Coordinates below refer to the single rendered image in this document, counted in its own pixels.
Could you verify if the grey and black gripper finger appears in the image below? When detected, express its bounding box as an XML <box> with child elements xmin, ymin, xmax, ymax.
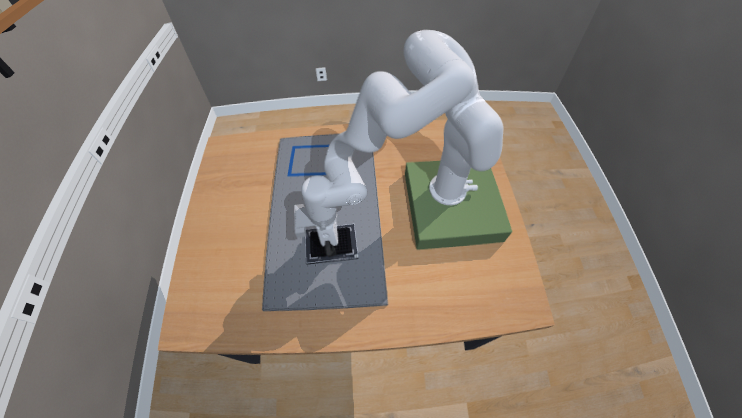
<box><xmin>324</xmin><ymin>241</ymin><xmax>337</xmax><ymax>257</ymax></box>

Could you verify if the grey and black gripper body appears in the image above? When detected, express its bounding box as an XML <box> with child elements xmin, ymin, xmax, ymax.
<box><xmin>316</xmin><ymin>217</ymin><xmax>338</xmax><ymax>247</ymax></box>

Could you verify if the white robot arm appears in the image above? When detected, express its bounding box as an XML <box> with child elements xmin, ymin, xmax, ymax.
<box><xmin>295</xmin><ymin>30</ymin><xmax>503</xmax><ymax>238</ymax></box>

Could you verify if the black well plate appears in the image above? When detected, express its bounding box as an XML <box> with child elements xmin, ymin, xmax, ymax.
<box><xmin>310</xmin><ymin>227</ymin><xmax>352</xmax><ymax>257</ymax></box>

